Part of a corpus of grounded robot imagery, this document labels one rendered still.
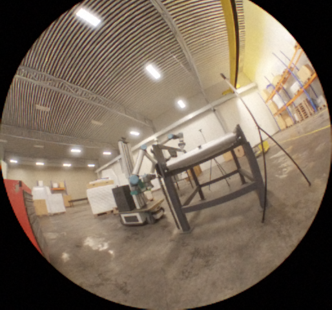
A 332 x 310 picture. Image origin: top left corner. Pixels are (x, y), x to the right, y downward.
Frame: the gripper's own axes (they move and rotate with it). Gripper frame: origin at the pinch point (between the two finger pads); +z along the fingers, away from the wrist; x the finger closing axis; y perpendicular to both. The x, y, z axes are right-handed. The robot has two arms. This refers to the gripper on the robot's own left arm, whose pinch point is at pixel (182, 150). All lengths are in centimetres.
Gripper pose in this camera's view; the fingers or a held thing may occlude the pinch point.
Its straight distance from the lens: 194.0
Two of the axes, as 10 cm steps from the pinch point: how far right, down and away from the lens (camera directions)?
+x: 8.6, -1.8, -4.7
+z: 0.3, 9.5, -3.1
